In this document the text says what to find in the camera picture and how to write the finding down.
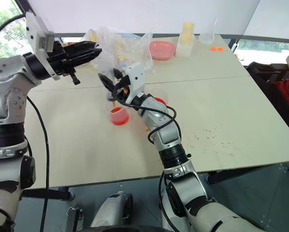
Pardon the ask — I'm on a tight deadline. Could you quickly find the pink plastic bowl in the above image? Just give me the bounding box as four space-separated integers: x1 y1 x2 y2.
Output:
148 40 176 61

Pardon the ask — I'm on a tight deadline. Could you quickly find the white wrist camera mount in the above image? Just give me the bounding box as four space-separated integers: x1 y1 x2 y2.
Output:
123 62 146 103
25 11 61 82

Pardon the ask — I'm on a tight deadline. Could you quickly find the red cloth bag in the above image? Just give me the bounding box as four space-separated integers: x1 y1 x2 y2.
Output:
274 78 289 114

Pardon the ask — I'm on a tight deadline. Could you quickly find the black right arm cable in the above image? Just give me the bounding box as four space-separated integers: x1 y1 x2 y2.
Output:
111 93 183 145

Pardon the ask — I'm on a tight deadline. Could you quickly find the small bottle with yellow liquid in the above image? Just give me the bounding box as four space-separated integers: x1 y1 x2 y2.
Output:
88 28 99 43

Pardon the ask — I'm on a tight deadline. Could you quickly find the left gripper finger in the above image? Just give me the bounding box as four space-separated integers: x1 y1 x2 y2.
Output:
63 40 99 55
66 48 103 68

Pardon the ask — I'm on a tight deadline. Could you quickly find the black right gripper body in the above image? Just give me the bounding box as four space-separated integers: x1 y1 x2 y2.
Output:
110 75 132 102

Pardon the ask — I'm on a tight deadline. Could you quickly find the grey metal bracket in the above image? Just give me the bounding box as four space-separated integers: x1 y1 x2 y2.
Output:
66 206 84 232

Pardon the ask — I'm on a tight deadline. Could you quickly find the black table frame bar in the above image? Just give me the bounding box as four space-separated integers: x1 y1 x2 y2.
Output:
20 185 75 202

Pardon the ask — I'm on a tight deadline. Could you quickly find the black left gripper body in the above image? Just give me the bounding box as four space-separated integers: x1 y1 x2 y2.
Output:
46 41 81 86

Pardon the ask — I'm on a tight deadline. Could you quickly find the silver rounded robot housing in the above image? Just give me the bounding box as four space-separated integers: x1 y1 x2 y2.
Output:
89 190 133 229

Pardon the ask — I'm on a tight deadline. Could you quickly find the clear plastic cone cup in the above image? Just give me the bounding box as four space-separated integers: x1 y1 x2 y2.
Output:
197 17 219 45

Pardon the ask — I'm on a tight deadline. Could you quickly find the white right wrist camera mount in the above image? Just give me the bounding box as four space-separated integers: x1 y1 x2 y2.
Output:
123 62 146 103

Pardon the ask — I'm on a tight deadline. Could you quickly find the black bag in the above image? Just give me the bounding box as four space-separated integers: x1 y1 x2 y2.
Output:
245 61 289 117

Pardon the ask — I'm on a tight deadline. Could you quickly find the stack of cream cups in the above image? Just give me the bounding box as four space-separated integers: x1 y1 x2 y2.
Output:
174 21 196 58

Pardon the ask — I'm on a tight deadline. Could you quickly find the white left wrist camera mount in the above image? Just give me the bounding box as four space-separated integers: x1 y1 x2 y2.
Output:
25 11 61 82

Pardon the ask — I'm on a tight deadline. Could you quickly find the crumpled clear plastic bag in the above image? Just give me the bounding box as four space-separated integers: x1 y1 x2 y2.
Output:
82 25 157 80

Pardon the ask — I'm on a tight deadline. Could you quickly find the clear syringe with orange plunger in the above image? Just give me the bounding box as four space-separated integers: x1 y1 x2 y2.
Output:
106 88 129 108

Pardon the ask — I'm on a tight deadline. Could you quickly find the clear cup with red liquid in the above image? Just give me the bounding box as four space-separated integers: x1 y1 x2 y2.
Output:
145 86 170 107
109 101 131 126

